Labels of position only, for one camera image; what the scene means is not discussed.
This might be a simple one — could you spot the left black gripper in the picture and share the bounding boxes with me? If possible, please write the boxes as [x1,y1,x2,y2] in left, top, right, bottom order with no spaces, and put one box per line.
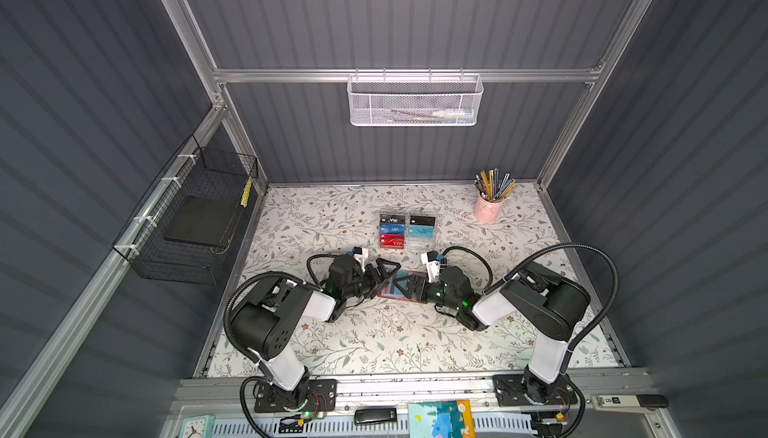
[342,259,399,302]

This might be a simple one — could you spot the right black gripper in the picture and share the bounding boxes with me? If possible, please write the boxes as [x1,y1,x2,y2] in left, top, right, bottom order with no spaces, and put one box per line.
[394,276,461,314]

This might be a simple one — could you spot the red card holder wallet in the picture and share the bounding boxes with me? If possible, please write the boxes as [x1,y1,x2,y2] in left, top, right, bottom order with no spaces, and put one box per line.
[378,269,428,302]

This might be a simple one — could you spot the clear plastic organizer box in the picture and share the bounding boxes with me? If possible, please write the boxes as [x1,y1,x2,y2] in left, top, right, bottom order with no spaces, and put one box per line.
[377,209,437,252]

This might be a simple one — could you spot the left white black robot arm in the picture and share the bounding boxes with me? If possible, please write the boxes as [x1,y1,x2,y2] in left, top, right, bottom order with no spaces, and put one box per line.
[223,248,401,392]

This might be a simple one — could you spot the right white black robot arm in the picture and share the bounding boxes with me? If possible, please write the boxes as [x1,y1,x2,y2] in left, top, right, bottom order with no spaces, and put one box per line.
[390,262,591,386]

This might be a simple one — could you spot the pink pen cup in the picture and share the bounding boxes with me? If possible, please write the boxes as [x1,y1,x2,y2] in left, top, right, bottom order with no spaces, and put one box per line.
[473,195,503,224]

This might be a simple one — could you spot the pens in pink cup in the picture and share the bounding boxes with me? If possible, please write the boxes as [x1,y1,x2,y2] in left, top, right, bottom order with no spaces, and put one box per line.
[474,168,519,203]

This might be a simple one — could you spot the black stapler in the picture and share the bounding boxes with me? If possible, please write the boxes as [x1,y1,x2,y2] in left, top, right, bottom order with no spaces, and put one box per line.
[353,407,397,426]

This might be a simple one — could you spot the colourful picture book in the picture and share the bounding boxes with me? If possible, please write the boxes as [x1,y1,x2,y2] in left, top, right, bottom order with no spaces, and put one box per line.
[408,400,476,438]

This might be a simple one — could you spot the yellow tag on basket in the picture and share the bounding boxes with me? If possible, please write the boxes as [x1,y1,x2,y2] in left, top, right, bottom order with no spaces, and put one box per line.
[239,177,253,208]

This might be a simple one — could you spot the markers in white basket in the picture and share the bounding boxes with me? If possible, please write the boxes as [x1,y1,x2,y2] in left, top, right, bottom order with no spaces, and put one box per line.
[391,108,476,125]

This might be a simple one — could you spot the black pad in basket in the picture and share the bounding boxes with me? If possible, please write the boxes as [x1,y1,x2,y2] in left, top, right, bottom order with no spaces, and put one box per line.
[163,196,241,247]

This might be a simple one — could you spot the small teal clock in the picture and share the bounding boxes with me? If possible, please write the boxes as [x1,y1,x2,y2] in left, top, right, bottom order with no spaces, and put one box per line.
[177,415,215,438]

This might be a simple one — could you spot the left black corrugated cable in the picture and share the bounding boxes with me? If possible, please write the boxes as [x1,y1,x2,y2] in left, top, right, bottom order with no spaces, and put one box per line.
[223,253,349,438]

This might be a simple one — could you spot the black corrugated cable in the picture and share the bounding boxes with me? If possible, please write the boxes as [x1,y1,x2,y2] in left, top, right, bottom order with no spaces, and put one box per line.
[223,253,349,438]
[442,242,620,438]

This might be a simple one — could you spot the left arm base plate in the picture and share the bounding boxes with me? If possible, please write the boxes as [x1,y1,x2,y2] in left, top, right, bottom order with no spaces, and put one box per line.
[252,379,338,413]

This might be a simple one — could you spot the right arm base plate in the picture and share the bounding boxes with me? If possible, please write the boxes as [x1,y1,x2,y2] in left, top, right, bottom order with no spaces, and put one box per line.
[492,372,578,407]

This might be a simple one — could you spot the right black corrugated cable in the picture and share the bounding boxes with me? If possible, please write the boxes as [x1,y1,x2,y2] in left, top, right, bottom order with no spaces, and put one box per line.
[442,242,620,438]

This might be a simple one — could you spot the white wire mesh basket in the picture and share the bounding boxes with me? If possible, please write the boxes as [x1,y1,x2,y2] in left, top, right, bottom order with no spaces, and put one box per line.
[346,72,484,127]

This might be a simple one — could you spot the black wire wall basket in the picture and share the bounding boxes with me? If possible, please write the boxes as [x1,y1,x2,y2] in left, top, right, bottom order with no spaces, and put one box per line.
[113,140,259,285]

